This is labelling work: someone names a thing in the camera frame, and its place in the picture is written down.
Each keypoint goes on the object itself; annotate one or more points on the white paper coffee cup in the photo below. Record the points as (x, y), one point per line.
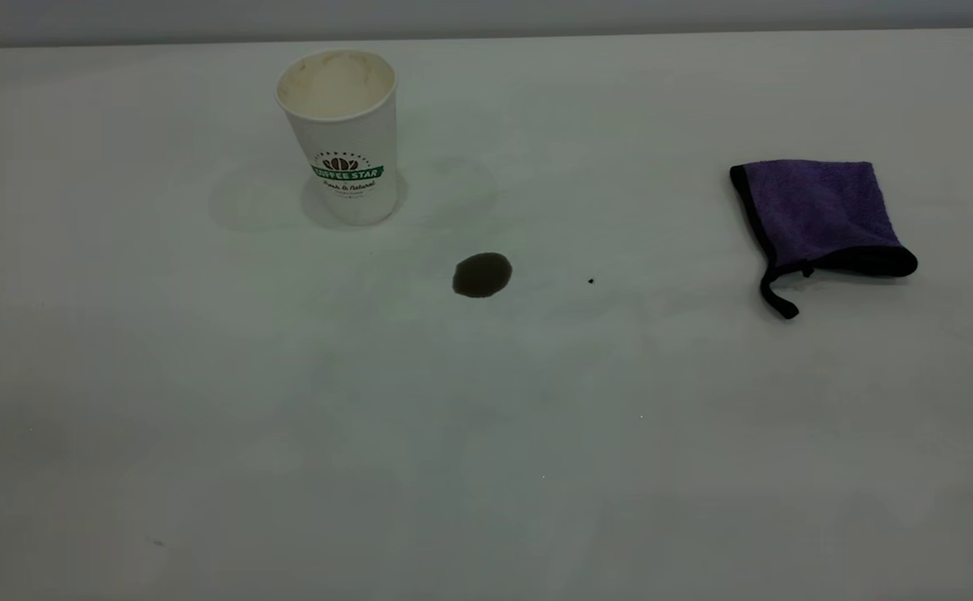
(345, 142)

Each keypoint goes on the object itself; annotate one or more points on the purple cloth with black trim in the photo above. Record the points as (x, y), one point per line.
(816, 209)

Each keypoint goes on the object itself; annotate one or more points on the brown coffee spill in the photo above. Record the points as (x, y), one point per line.
(482, 275)

